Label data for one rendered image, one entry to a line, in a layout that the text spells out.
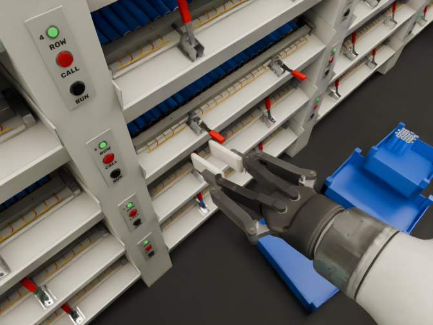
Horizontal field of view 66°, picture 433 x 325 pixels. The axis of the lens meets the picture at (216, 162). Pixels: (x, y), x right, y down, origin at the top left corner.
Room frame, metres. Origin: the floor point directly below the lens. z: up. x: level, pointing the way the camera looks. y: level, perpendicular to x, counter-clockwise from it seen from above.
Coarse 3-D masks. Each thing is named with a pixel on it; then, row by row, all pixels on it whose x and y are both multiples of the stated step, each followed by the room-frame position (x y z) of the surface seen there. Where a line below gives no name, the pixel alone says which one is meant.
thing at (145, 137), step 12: (288, 36) 0.75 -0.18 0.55; (300, 36) 0.76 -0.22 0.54; (276, 48) 0.70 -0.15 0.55; (252, 60) 0.65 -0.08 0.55; (264, 60) 0.66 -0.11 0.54; (240, 72) 0.61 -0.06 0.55; (216, 84) 0.57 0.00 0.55; (228, 84) 0.57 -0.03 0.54; (204, 96) 0.53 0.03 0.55; (228, 96) 0.56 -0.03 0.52; (180, 108) 0.50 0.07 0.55; (192, 108) 0.50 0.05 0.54; (168, 120) 0.46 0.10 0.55; (180, 120) 0.48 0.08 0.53; (144, 132) 0.43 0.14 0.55; (156, 132) 0.43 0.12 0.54; (144, 144) 0.41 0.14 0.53
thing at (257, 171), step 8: (248, 160) 0.29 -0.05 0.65; (256, 168) 0.27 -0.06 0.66; (264, 168) 0.27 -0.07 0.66; (256, 176) 0.27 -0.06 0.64; (264, 176) 0.25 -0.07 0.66; (272, 176) 0.25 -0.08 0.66; (264, 184) 0.25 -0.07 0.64; (272, 184) 0.24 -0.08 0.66; (280, 184) 0.23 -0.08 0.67; (288, 184) 0.23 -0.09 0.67; (272, 192) 0.24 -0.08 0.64; (288, 192) 0.22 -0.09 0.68; (296, 192) 0.22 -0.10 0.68
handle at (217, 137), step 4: (200, 124) 0.46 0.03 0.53; (204, 124) 0.46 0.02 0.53; (204, 128) 0.45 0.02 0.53; (208, 128) 0.45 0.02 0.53; (208, 132) 0.44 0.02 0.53; (212, 132) 0.44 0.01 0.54; (216, 132) 0.44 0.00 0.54; (212, 136) 0.43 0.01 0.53; (216, 136) 0.43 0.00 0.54; (220, 136) 0.43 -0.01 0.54; (216, 140) 0.42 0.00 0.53; (220, 140) 0.42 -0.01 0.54; (224, 140) 0.42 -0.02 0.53
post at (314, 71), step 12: (324, 0) 0.80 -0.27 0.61; (336, 0) 0.78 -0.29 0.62; (324, 12) 0.79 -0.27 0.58; (336, 12) 0.77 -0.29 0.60; (336, 24) 0.78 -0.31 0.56; (348, 24) 0.83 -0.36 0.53; (336, 36) 0.80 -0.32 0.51; (324, 60) 0.78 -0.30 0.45; (312, 72) 0.78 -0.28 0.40; (324, 84) 0.82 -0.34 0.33; (312, 96) 0.77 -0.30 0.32; (300, 120) 0.78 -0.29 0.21; (312, 120) 0.82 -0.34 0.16; (300, 144) 0.80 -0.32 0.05
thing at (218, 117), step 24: (312, 24) 0.80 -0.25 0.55; (312, 48) 0.75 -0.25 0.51; (264, 72) 0.65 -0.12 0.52; (288, 72) 0.66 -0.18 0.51; (240, 96) 0.57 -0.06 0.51; (264, 96) 0.61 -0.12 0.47; (144, 120) 0.48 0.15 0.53; (216, 120) 0.50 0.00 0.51; (168, 144) 0.43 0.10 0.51; (192, 144) 0.43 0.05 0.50; (144, 168) 0.34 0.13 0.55; (168, 168) 0.40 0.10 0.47
